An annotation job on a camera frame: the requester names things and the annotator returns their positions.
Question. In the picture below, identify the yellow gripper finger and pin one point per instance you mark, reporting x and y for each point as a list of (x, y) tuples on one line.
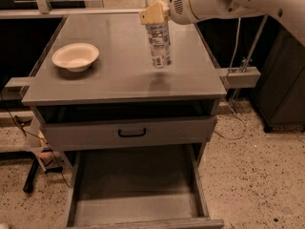
[(155, 13)]

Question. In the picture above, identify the clear plastic bottle white cap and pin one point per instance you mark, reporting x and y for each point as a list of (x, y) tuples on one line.
[(159, 40)]

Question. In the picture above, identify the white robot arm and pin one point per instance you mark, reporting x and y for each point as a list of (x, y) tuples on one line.
[(289, 13)]

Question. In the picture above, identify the grey drawer cabinet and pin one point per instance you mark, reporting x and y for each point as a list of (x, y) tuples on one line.
[(122, 83)]

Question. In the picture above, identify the grey closed top drawer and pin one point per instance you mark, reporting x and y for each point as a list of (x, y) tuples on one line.
[(103, 134)]

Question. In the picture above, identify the grey open middle drawer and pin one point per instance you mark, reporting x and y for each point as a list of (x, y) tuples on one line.
[(138, 188)]

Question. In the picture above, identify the white paper bowl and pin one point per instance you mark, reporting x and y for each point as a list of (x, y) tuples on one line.
[(76, 57)]

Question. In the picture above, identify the diagonal metal rod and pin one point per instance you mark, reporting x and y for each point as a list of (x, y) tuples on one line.
[(246, 61)]

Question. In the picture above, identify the dark side cabinet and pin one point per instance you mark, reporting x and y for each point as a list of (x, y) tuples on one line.
[(279, 94)]

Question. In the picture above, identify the black clamp tool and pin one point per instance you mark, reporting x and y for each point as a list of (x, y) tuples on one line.
[(47, 161)]

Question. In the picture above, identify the grey metal bracket block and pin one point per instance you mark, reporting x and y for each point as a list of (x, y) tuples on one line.
[(237, 80)]

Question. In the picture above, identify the metal railing frame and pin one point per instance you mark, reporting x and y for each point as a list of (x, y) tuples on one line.
[(79, 4)]

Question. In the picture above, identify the black drawer handle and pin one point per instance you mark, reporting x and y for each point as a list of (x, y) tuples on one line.
[(131, 133)]

